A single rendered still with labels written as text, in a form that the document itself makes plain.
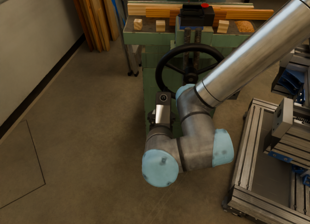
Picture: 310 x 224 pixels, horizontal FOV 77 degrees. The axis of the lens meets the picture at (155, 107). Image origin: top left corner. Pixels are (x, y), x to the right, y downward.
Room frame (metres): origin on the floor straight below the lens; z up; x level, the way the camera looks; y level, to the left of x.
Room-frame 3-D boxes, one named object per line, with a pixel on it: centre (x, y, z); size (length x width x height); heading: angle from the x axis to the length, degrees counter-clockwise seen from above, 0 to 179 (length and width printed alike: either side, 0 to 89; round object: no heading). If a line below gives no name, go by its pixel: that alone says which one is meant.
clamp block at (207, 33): (0.78, -0.16, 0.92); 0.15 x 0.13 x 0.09; 87
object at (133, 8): (0.99, -0.17, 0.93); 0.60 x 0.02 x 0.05; 87
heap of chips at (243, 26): (0.87, -0.41, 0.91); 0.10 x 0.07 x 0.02; 177
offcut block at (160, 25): (0.84, -0.02, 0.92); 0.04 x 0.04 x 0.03; 1
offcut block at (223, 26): (0.83, -0.29, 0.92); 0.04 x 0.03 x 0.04; 77
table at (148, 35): (0.86, -0.16, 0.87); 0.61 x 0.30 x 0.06; 87
